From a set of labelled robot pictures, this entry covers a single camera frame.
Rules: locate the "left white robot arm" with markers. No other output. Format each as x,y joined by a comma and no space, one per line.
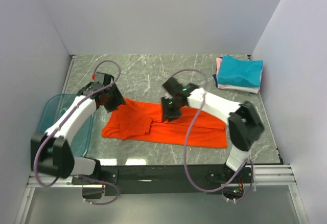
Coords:
51,151

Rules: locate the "black base bar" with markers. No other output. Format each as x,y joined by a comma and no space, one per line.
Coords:
157,179

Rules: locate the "orange t-shirt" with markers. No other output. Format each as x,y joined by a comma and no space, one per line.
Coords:
141,121

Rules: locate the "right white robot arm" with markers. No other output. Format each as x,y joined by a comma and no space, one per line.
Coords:
244,124

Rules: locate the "folded teal t-shirt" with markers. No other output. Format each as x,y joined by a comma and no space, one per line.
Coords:
242,73

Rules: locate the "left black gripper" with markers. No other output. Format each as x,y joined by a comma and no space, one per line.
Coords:
118,101

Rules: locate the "blue plastic bin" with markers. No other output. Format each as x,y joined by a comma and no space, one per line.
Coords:
53,111

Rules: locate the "folded pink t-shirt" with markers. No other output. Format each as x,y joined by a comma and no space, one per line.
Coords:
218,64

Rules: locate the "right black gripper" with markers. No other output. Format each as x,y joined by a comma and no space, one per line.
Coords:
167,112

